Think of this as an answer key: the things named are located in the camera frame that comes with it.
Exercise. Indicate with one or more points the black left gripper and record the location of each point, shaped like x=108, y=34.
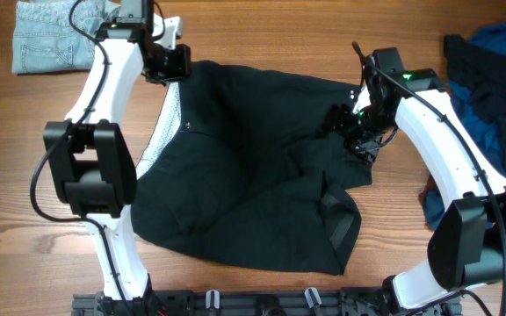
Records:
x=182, y=69

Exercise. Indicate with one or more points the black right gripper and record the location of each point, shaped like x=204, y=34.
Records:
x=336, y=118

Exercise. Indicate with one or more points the black shorts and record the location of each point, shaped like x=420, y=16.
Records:
x=250, y=178

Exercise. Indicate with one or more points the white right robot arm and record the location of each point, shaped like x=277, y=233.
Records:
x=468, y=248

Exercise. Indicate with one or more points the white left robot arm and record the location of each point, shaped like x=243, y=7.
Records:
x=91, y=167

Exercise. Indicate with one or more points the folded light blue jeans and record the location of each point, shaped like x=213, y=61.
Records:
x=46, y=37

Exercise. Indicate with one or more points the dark navy garment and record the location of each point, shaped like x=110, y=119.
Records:
x=483, y=73

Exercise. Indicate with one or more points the blue garment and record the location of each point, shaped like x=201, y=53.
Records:
x=485, y=136

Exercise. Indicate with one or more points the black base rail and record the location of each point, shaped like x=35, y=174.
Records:
x=311, y=301

